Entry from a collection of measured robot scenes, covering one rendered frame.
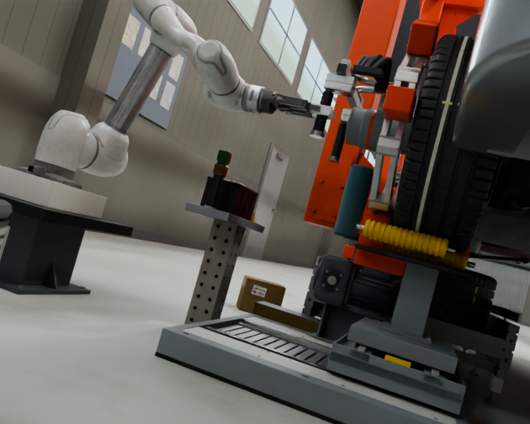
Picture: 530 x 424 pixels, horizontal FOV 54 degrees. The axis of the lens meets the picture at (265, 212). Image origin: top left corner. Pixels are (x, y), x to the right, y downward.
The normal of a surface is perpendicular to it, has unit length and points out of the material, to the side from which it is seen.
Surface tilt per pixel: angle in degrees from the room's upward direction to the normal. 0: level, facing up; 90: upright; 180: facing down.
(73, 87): 90
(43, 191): 90
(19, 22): 90
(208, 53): 81
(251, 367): 90
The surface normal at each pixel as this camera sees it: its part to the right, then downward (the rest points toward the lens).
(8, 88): 0.91, 0.23
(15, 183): -0.32, -0.14
